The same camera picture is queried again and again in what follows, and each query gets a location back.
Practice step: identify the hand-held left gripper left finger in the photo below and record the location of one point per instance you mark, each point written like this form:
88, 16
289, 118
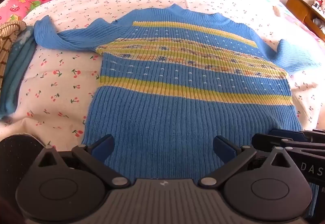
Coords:
105, 146

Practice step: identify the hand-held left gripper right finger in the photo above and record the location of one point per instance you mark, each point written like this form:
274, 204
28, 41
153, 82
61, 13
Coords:
223, 148

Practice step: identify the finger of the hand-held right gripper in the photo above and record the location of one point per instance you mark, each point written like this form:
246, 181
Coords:
289, 134
266, 141

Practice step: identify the blue striped knit sweater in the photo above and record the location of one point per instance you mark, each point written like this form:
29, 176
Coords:
177, 112

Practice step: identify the cherry print bedsheet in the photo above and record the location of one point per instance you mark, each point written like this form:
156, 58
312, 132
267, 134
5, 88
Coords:
63, 87

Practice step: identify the dark dotted cloth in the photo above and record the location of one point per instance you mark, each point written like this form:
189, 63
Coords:
17, 158

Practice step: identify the teal knit garment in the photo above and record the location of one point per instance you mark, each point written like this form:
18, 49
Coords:
15, 74

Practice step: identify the wooden bedside shelf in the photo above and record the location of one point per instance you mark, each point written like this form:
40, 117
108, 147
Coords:
299, 9

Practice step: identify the plush toy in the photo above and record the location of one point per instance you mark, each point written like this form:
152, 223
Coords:
318, 5

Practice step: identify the beige checked knit garment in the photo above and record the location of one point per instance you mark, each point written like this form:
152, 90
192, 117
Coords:
10, 41

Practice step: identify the pink cartoon print cloth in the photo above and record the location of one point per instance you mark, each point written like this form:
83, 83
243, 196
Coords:
22, 6

